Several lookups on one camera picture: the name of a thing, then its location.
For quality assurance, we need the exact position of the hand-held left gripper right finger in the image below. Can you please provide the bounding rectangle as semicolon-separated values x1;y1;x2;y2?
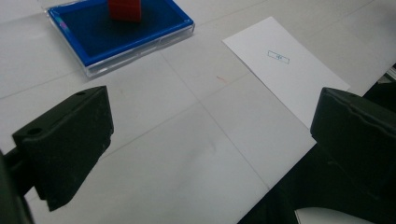
309;87;396;203

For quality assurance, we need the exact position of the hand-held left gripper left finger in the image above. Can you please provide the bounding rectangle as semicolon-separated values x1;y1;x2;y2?
11;85;115;213

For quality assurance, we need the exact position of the blue ink pad case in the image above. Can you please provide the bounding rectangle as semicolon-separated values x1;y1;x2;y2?
46;0;196;78

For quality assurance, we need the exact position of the red stamp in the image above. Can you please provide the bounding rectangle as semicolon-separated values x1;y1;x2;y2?
106;0;143;23

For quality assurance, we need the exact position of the white paper sheet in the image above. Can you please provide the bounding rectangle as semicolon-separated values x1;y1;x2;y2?
221;16;351;130

